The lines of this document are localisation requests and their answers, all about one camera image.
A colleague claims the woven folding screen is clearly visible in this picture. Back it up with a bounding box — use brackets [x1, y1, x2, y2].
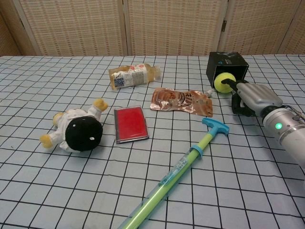
[0, 0, 305, 57]

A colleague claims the yellow tennis ball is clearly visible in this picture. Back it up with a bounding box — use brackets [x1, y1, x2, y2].
[213, 73, 236, 94]

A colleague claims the green blue toy water pump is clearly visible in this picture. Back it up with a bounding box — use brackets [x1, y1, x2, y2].
[116, 117, 230, 229]

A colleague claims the plastic tea drink bottle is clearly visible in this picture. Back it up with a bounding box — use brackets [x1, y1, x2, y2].
[109, 63, 161, 90]

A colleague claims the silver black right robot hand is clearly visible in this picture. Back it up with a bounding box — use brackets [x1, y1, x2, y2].
[221, 78, 284, 117]

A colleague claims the black headed plush doll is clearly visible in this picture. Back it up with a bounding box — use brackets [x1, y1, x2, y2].
[39, 98, 109, 153]

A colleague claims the black cardboard box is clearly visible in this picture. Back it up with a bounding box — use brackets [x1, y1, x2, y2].
[206, 51, 249, 88]

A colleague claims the red flat case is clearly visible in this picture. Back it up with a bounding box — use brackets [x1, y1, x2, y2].
[113, 106, 150, 145]

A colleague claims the brown foil spout pouch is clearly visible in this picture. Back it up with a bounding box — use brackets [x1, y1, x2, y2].
[150, 87, 214, 117]

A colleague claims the blue checked tablecloth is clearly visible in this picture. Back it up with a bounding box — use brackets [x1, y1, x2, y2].
[0, 55, 305, 229]

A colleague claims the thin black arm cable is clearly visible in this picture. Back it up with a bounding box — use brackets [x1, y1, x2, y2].
[283, 104, 305, 122]

